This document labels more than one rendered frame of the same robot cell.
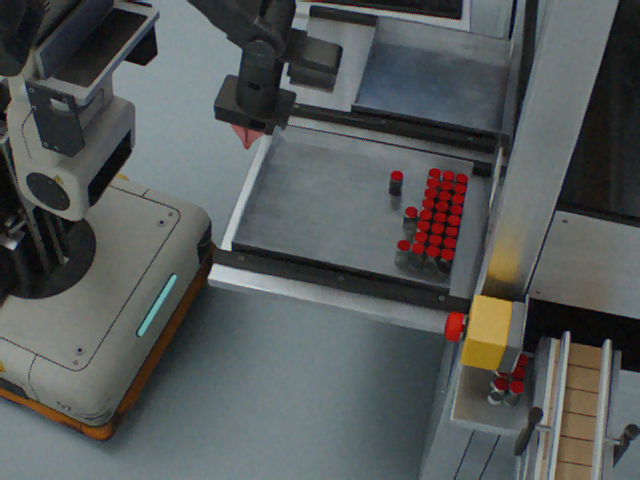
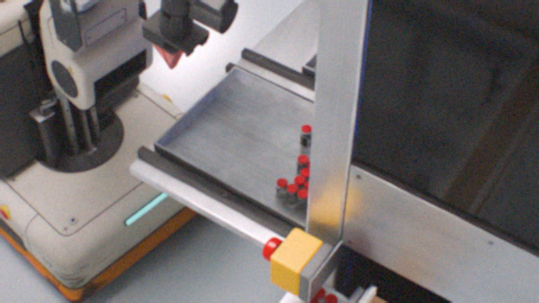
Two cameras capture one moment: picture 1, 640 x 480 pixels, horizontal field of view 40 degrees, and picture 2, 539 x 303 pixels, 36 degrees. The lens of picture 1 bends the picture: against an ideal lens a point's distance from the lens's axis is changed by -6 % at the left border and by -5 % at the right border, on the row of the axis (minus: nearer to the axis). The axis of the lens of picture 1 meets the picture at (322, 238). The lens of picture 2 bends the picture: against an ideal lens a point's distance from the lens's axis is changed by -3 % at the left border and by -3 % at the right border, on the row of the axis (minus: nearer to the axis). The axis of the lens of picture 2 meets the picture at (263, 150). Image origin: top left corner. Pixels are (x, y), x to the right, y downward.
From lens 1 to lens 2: 0.48 m
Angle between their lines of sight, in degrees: 15
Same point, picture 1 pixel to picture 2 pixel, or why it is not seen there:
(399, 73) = not seen: hidden behind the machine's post
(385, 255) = (272, 188)
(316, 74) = (207, 14)
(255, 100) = (168, 27)
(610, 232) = (396, 196)
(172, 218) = not seen: hidden behind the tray
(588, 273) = (385, 233)
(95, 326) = (93, 205)
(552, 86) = (330, 46)
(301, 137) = (252, 82)
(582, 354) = not seen: outside the picture
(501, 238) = (313, 181)
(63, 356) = (58, 220)
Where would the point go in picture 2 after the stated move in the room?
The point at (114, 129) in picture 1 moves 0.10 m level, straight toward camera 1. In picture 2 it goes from (128, 44) to (120, 72)
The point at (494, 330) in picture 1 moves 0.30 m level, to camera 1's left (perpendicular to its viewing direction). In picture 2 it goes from (295, 258) to (121, 198)
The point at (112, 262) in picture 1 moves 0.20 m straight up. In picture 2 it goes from (128, 161) to (120, 111)
